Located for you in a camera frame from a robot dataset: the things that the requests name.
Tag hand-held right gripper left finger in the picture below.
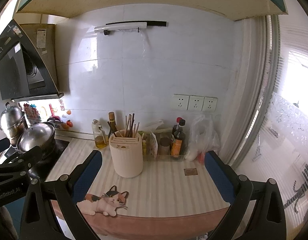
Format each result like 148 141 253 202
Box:
20 150 103 240

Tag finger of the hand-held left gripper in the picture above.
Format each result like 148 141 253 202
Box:
0 146 43 174
0 138 10 156

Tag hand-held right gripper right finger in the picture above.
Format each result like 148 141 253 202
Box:
205 150 286 240

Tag cream chopstick holder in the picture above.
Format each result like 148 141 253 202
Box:
109 129 144 178

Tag bunch of assorted chopsticks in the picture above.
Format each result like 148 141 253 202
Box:
107 113 140 139

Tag person's left forearm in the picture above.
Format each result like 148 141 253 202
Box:
0 206 16 240

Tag wok with steel lid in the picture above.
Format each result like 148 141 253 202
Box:
17 122 56 153

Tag steel steamer pot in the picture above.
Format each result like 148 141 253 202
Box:
0 102 28 145

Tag clear oil bottle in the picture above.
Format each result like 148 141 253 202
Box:
92 119 107 150

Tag white plastic bag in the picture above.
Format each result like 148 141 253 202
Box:
185 114 221 163
143 119 165 133

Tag dark bottle with orange label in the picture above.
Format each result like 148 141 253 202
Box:
170 119 187 158

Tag dark bottle with gold cap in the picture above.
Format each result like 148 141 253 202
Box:
108 112 117 138

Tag glass jar with brown contents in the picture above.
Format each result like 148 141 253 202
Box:
159 137 171 156

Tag clear plastic storage bin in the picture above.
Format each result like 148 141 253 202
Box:
142 130 189 162

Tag white patterned packet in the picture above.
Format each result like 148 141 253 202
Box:
146 131 158 156

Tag dark bottle with red cap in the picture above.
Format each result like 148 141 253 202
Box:
172 117 183 140

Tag black range hood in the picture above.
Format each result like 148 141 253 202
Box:
0 19 65 101

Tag frosted window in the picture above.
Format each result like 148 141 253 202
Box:
266 15 308 230

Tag white cling film roll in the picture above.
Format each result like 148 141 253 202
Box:
94 22 147 33

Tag upper kitchen cabinet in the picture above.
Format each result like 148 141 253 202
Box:
16 0 288 22

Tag colourful wall stickers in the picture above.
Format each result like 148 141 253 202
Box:
22 99 73 130

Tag white wall socket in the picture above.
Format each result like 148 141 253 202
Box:
187 95 205 112
202 96 218 113
170 94 190 110

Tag brown duct cover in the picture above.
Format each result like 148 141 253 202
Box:
20 23 60 93

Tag black wall rail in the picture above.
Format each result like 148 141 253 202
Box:
105 21 167 36

